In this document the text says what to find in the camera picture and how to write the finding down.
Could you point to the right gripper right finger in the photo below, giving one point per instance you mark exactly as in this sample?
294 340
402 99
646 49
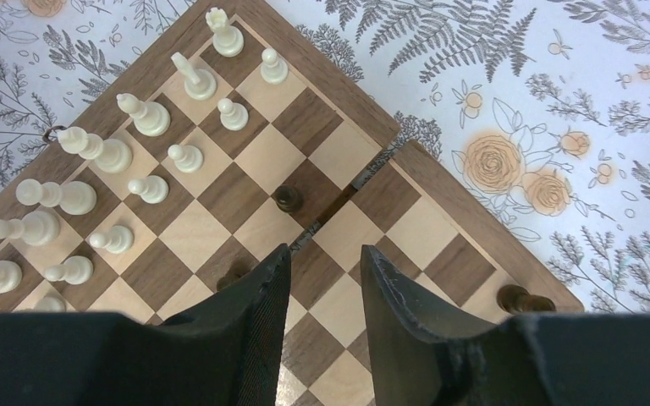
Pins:
425 351

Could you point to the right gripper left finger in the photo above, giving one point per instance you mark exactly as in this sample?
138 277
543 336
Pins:
226 350

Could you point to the dark chess piece one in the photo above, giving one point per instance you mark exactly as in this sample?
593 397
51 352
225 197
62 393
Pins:
515 299

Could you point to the dark chess piece three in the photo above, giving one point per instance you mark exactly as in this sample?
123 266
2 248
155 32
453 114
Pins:
288 198

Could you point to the dark chess piece four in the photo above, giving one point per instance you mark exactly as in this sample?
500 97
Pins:
233 274

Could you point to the wooden chess board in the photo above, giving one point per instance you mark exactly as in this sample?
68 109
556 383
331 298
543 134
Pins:
298 133

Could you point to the white pawn five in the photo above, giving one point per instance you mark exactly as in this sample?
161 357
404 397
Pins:
116 240

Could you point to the white pawn six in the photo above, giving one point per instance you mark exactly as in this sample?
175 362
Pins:
74 270

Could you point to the white pawn four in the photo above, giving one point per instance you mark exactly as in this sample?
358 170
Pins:
152 189

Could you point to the white pawn seven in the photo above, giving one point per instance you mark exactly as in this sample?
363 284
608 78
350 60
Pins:
50 303

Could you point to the white pawn three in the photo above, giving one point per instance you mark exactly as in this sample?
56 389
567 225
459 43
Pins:
187 158

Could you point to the white king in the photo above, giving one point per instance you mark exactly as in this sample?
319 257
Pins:
74 198

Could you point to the white bishop near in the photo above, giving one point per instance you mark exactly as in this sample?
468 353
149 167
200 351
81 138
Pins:
36 228

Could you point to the white bishop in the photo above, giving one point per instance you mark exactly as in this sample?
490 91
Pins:
36 228
150 118

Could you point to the white pawn two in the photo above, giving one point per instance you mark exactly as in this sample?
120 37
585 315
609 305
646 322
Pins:
233 115

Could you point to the floral table cloth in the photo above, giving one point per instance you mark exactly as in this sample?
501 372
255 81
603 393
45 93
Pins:
541 108

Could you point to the white bishop far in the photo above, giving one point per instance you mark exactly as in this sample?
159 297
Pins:
150 118

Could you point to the white knight far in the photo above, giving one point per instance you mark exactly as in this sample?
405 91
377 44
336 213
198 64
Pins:
199 84

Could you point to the white pawn one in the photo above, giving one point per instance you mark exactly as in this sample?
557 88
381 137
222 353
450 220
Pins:
274 70

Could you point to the white rook far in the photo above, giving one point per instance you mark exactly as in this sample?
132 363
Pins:
227 39

